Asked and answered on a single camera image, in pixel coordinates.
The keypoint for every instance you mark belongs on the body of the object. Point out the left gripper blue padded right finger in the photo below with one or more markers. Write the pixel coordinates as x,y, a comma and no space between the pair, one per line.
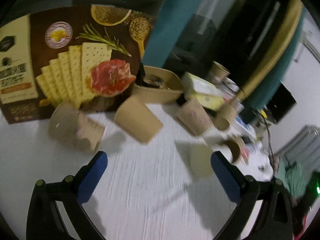
274,219

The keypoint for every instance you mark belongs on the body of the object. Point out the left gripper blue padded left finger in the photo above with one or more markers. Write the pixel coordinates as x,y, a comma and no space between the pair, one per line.
44,220

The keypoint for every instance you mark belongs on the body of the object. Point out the plain brown paper cup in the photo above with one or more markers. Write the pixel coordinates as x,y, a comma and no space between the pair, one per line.
134,117

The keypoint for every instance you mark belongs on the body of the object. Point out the grey headboard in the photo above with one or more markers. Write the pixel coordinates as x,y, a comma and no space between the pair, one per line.
304,145

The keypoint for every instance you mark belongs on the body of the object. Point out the small brown cup lower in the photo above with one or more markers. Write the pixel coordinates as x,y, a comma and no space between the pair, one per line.
237,148

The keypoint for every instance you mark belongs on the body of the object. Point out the small brown cup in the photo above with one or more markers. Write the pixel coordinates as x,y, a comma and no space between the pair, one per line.
225,117
237,148

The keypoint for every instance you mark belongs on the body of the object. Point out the white paper cup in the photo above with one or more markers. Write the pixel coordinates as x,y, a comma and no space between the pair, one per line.
200,157

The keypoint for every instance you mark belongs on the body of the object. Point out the patterned brown paper cup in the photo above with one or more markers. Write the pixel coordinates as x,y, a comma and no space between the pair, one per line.
73,128

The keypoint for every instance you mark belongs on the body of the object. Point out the small brown cup upper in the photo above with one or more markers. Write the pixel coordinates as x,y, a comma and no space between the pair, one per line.
225,117

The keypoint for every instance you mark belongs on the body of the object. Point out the black monitor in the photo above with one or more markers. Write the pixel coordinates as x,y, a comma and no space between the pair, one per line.
280,104

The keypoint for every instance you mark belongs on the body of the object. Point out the teal curtain right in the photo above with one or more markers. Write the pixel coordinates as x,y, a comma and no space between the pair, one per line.
267,88

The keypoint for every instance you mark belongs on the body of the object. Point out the teal curtain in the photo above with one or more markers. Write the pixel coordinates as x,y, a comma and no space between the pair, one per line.
267,88
172,18

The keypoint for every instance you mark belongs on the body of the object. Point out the patterned cup lying right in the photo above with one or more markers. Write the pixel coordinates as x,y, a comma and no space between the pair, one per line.
194,117

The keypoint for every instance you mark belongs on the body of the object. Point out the yellow tissue box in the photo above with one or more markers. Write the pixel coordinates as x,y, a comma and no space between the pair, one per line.
205,92

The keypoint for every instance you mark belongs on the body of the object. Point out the white pill bottle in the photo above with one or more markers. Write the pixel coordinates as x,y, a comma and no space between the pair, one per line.
230,87

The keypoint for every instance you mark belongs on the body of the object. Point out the upright patterned paper cup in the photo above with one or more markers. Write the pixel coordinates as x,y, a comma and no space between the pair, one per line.
218,72

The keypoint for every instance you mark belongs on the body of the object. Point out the brown cracker box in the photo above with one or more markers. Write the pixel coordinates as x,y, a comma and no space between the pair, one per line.
88,56

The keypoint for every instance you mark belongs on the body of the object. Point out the brown paper bowl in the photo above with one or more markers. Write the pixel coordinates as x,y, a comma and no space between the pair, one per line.
157,85

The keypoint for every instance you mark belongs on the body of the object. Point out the yellow curtain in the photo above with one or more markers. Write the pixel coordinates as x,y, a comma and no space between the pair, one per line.
279,44

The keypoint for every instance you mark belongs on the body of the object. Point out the teal curtain left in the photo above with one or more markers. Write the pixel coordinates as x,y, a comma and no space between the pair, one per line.
172,18

